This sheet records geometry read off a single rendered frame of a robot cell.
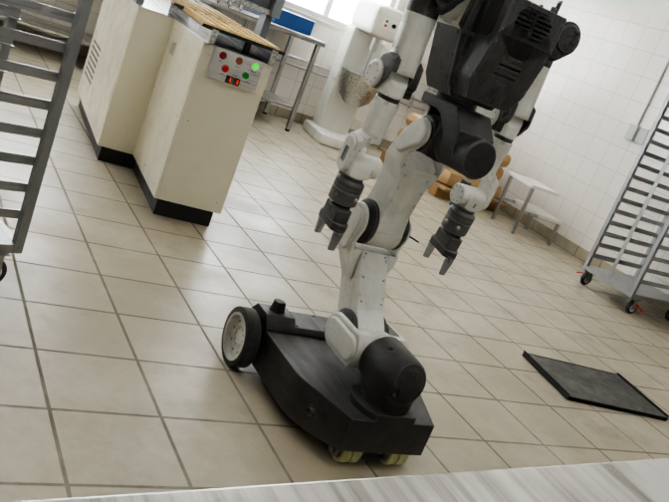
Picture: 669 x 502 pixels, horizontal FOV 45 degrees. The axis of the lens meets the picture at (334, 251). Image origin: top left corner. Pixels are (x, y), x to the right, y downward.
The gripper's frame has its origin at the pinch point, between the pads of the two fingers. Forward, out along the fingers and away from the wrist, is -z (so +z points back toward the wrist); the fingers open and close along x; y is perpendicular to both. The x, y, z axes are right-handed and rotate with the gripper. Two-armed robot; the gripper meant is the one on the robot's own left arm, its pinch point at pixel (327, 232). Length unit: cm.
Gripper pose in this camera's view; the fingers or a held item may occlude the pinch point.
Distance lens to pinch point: 239.7
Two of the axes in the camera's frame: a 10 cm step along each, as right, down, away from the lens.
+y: -8.4, -1.6, -5.3
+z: 3.9, -8.4, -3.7
